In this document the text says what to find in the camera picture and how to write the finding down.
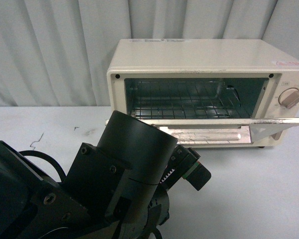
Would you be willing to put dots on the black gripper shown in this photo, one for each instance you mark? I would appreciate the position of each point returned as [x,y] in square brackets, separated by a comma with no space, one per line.
[124,180]

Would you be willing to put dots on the oven door with beige handle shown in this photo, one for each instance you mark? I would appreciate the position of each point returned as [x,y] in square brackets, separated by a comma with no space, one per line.
[200,133]

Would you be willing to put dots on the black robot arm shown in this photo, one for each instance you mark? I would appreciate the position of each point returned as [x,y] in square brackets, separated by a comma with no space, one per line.
[33,202]

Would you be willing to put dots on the cream Toshiba toaster oven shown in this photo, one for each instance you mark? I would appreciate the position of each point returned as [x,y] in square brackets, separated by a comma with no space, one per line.
[258,71]

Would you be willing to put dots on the lower beige oven knob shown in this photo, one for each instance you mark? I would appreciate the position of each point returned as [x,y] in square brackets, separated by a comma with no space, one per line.
[277,135]

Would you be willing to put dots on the beige oven knob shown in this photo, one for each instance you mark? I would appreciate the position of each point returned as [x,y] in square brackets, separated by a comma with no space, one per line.
[289,98]
[277,135]

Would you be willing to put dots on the upper beige oven knob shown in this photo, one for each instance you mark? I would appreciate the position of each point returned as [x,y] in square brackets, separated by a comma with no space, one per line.
[289,98]

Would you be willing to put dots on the white curtain backdrop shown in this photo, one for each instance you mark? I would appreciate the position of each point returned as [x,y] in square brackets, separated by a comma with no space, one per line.
[57,52]

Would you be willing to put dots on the wire oven rack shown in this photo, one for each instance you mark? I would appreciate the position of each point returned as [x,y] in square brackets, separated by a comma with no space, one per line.
[183,100]

